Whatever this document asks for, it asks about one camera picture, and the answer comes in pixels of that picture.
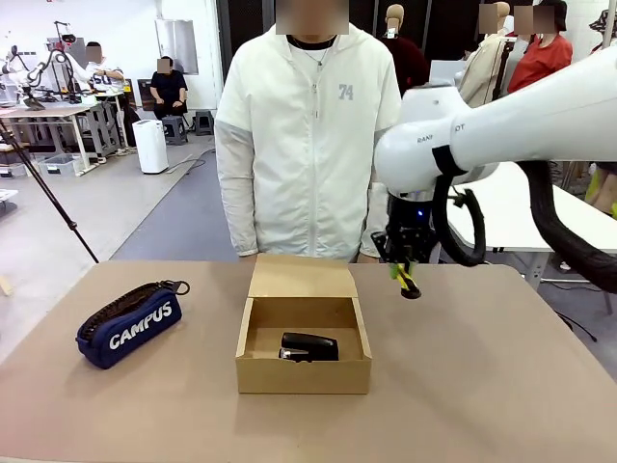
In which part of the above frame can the background robot rig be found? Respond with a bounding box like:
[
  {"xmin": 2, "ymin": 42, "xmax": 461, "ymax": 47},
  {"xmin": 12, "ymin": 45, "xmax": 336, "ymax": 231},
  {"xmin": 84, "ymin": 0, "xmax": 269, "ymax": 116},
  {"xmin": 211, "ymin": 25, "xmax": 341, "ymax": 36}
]
[{"xmin": 0, "ymin": 20, "xmax": 95, "ymax": 110}]

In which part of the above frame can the person's right forearm white sleeve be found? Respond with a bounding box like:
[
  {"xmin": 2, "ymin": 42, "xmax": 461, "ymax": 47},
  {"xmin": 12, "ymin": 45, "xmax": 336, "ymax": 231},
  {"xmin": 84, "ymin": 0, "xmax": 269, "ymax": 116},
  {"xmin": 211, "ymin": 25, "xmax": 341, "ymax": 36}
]
[{"xmin": 215, "ymin": 149, "xmax": 262, "ymax": 258}]

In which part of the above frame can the grey work desk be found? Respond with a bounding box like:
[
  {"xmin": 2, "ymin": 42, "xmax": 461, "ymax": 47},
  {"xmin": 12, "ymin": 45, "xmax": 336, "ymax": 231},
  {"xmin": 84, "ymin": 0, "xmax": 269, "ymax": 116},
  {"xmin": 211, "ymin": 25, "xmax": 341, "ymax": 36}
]
[{"xmin": 0, "ymin": 102, "xmax": 106, "ymax": 176}]

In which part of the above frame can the person in white jacket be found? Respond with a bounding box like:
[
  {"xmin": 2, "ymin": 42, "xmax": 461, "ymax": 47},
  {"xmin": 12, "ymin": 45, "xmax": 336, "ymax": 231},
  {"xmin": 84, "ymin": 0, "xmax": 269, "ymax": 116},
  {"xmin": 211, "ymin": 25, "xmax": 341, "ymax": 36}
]
[{"xmin": 214, "ymin": 21, "xmax": 404, "ymax": 262}]

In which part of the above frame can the clear plastic storage bin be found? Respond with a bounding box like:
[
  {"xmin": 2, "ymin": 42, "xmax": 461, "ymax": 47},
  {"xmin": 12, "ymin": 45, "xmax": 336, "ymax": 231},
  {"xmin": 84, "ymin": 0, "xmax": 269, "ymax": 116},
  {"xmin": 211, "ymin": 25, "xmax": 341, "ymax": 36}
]
[{"xmin": 37, "ymin": 153, "xmax": 84, "ymax": 179}]

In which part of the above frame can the mannequin in dark red top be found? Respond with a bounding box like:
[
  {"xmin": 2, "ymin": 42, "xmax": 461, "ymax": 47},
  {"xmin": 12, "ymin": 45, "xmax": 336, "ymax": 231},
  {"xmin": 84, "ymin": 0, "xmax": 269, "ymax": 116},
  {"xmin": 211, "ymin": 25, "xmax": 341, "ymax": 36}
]
[{"xmin": 380, "ymin": 4, "xmax": 431, "ymax": 97}]

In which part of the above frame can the person's left forearm white sleeve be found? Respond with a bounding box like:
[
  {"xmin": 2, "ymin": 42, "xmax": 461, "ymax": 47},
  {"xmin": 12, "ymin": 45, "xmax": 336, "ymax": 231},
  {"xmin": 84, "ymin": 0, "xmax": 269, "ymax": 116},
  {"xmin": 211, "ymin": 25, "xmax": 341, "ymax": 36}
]
[{"xmin": 360, "ymin": 182, "xmax": 392, "ymax": 259}]

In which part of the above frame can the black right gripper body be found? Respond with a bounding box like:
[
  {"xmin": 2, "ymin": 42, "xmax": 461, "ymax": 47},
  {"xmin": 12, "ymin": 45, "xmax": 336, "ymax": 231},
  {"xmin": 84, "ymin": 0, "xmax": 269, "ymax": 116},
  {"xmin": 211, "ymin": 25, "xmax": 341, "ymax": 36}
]
[{"xmin": 370, "ymin": 192, "xmax": 440, "ymax": 264}]

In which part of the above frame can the seated person in black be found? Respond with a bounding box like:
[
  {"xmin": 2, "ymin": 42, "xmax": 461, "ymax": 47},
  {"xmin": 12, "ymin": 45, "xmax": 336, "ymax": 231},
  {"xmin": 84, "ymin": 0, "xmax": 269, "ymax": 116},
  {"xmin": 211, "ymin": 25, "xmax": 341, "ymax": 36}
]
[{"xmin": 149, "ymin": 56, "xmax": 190, "ymax": 122}]

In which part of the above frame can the person in white printed shirt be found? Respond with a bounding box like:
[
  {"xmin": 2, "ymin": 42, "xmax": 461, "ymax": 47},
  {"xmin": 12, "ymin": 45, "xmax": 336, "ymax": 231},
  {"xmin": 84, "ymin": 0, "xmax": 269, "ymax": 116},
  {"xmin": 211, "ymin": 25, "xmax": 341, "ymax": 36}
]
[{"xmin": 70, "ymin": 41, "xmax": 127, "ymax": 92}]

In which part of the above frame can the white air purifier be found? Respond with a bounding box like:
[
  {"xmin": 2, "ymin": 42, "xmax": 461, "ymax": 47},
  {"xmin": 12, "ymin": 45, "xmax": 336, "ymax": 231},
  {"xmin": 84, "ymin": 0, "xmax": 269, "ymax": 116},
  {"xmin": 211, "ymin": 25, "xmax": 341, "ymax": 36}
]
[{"xmin": 132, "ymin": 120, "xmax": 170, "ymax": 176}]

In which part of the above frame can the mannequin in beige coat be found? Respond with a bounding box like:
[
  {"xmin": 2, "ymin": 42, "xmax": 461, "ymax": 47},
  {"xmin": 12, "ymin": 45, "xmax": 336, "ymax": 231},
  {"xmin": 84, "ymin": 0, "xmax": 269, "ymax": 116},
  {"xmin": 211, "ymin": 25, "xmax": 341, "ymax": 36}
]
[{"xmin": 456, "ymin": 2, "xmax": 513, "ymax": 109}]

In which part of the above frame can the black step stool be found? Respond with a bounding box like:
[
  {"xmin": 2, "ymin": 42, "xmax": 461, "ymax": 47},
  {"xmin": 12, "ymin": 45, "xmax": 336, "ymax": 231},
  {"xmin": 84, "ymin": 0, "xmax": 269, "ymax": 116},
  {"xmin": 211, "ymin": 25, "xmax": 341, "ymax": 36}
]
[
  {"xmin": 193, "ymin": 109, "xmax": 217, "ymax": 138},
  {"xmin": 161, "ymin": 115, "xmax": 189, "ymax": 147}
]

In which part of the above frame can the silver wall panel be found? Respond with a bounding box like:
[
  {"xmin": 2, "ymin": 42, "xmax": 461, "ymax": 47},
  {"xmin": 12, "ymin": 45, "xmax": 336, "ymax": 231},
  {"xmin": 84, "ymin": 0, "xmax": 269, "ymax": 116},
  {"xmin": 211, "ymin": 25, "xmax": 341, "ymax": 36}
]
[{"xmin": 154, "ymin": 18, "xmax": 201, "ymax": 76}]

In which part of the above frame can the yellow black utility knife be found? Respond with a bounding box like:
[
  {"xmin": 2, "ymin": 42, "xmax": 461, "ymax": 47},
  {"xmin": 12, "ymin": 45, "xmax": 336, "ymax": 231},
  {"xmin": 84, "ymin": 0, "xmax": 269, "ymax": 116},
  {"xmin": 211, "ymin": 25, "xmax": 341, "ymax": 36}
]
[{"xmin": 389, "ymin": 262, "xmax": 422, "ymax": 301}]

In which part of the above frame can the mannequin in red shirt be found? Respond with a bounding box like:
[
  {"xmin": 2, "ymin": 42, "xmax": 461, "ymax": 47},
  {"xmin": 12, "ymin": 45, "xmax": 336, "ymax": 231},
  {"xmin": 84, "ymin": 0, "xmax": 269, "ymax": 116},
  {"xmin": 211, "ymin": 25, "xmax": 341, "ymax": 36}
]
[{"xmin": 505, "ymin": 0, "xmax": 575, "ymax": 95}]

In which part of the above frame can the white side table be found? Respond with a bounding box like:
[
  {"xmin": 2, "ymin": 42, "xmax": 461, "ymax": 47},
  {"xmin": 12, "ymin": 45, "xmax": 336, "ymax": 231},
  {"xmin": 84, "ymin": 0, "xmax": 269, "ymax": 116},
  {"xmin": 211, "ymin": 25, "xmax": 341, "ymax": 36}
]
[{"xmin": 431, "ymin": 160, "xmax": 617, "ymax": 295}]

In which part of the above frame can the black tripod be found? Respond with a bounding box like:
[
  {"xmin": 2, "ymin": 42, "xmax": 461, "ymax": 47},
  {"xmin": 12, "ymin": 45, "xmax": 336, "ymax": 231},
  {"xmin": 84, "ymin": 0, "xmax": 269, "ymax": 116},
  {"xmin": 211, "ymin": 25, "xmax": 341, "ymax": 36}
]
[{"xmin": 0, "ymin": 120, "xmax": 100, "ymax": 264}]

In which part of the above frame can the black stapler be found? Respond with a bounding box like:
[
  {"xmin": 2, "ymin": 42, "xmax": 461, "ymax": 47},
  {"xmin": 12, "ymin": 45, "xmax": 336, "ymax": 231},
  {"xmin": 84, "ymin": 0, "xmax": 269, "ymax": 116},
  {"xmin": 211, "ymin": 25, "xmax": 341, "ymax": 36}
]
[{"xmin": 277, "ymin": 331, "xmax": 340, "ymax": 364}]

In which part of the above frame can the navy campus pencil case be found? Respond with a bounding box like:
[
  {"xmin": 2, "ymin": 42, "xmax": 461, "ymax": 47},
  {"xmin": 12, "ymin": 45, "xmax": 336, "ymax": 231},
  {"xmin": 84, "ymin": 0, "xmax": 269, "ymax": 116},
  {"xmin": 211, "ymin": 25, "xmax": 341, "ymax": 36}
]
[{"xmin": 75, "ymin": 279, "xmax": 191, "ymax": 371}]

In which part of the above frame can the brown cardboard box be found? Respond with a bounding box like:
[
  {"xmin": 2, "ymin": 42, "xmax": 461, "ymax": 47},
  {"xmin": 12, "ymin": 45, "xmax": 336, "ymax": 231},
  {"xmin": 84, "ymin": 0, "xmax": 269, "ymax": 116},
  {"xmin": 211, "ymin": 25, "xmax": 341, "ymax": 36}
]
[{"xmin": 234, "ymin": 254, "xmax": 372, "ymax": 395}]

